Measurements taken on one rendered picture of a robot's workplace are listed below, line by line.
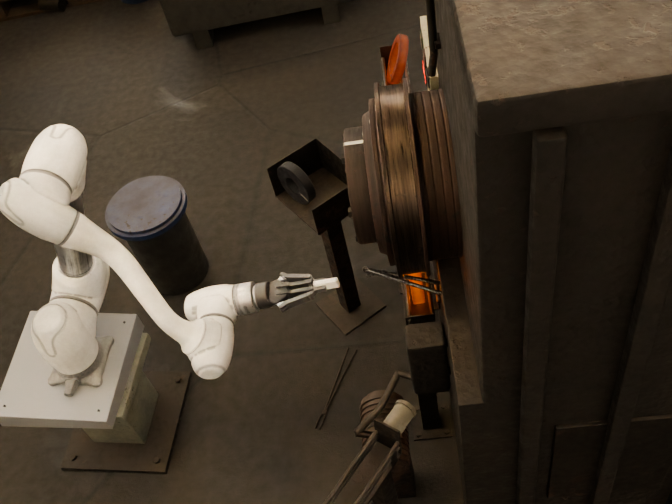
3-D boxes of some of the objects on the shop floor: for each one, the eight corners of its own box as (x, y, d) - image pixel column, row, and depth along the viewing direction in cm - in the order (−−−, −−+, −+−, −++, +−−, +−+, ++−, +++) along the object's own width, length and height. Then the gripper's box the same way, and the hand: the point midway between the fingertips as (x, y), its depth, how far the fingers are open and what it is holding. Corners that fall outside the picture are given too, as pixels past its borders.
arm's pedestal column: (62, 470, 276) (21, 431, 252) (95, 372, 300) (61, 329, 277) (166, 474, 268) (134, 434, 244) (192, 373, 293) (165, 328, 269)
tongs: (347, 348, 289) (347, 347, 288) (357, 351, 287) (356, 349, 286) (312, 428, 270) (311, 426, 269) (322, 431, 269) (322, 430, 268)
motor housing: (418, 464, 255) (402, 384, 215) (424, 530, 241) (409, 458, 200) (379, 468, 257) (356, 389, 216) (383, 534, 243) (360, 463, 202)
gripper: (262, 285, 225) (341, 271, 221) (260, 322, 217) (342, 308, 213) (253, 270, 219) (334, 255, 215) (251, 307, 211) (335, 293, 207)
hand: (326, 284), depth 214 cm, fingers closed
